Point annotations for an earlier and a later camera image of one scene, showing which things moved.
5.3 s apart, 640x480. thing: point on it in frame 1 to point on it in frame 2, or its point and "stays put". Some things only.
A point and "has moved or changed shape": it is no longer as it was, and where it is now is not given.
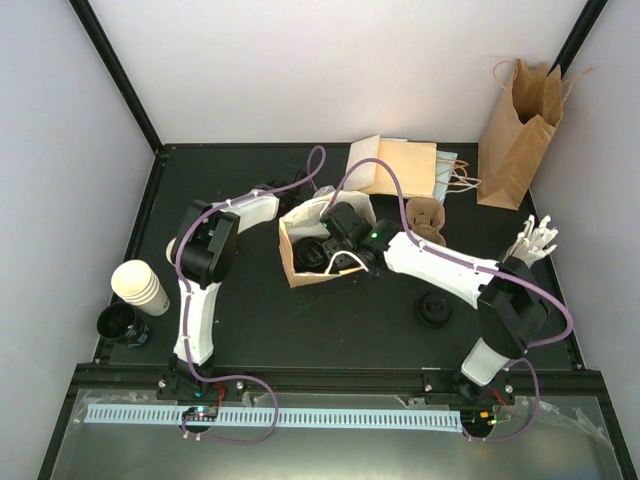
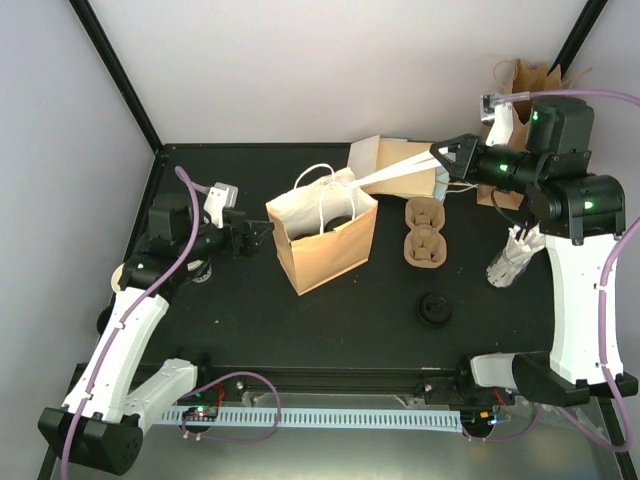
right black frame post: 578,35 stays put
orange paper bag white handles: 304,221 has moved or changed shape
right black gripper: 330,248 to 467,169
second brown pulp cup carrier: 426,217 stays put
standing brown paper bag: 516,129 stays put
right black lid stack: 434,309 stays put
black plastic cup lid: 309,255 to 297,230
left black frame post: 88,19 stays put
